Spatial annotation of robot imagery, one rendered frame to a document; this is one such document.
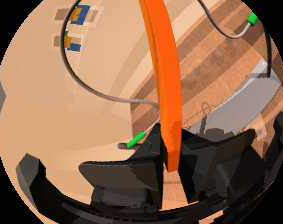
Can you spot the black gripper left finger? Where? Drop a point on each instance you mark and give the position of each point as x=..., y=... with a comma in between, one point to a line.
x=144, y=169

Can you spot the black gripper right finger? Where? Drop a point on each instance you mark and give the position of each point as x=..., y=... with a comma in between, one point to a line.
x=198, y=158

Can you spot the orange handle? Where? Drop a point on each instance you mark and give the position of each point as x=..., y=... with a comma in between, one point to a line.
x=167, y=76

